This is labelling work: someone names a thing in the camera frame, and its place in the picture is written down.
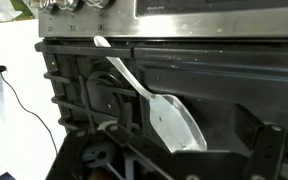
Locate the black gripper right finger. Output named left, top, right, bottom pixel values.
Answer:
left=233, top=105, right=287, bottom=180

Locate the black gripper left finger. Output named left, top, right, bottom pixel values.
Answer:
left=45, top=130, right=90, bottom=180

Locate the silver metal spatula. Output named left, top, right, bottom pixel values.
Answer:
left=93, top=35, right=208, bottom=154

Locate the black flat griddle plate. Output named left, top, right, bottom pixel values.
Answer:
left=130, top=45, right=288, bottom=155

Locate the black gas stove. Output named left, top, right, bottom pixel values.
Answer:
left=34, top=0, right=288, bottom=180

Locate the silver stove knob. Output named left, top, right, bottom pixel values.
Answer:
left=28, top=0, right=53, bottom=13

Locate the black power adapter with cable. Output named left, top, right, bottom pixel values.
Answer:
left=0, top=64, right=58, bottom=154

